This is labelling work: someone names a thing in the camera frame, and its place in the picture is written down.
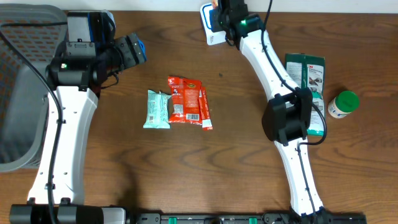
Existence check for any orange snack packet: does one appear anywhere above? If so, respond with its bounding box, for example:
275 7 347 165
211 0 218 9

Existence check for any teal white snack packet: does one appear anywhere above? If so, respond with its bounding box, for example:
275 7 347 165
143 90 171 129

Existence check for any red snack packet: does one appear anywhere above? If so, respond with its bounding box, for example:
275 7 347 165
168 77 202 125

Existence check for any green white packet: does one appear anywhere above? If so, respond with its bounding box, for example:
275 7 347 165
284 52 326 137

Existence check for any red stick sachet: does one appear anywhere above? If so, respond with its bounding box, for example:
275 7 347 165
199 86 213 131

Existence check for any green lid seasoning jar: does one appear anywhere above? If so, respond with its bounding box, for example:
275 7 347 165
328 90 360 119

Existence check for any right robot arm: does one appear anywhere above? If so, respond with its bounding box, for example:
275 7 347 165
210 1 323 223

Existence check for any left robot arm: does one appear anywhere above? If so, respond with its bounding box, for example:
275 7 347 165
9 33 146 223

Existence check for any white barcode scanner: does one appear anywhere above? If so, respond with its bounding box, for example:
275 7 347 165
200 2 226 46

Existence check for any grey plastic mesh basket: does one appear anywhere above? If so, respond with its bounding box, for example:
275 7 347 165
1 4 67 172

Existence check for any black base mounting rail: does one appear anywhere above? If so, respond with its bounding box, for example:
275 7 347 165
131 211 367 224

